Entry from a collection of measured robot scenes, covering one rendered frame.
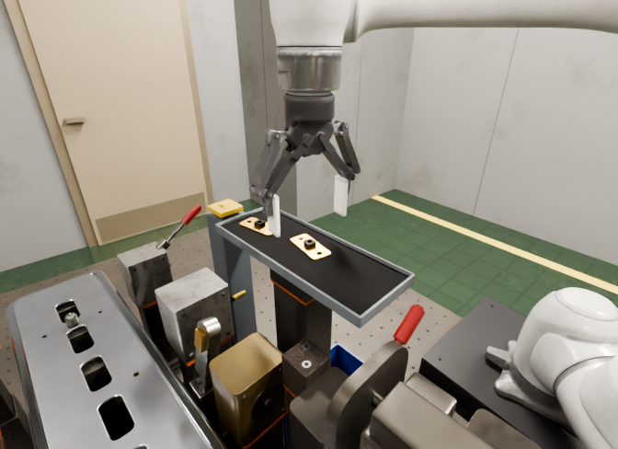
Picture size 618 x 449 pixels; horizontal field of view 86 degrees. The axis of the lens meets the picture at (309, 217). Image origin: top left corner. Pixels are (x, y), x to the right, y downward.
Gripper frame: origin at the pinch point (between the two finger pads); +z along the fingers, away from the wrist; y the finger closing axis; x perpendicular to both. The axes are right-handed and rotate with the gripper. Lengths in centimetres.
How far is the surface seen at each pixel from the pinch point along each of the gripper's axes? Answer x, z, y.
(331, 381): 19.4, 14.0, 9.1
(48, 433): -0.3, 22.1, 43.1
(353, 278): 11.6, 6.0, -0.7
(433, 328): -1, 52, -47
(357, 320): 18.8, 6.0, 4.7
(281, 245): -3.2, 6.0, 3.8
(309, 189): -196, 89, -130
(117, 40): -263, -32, -6
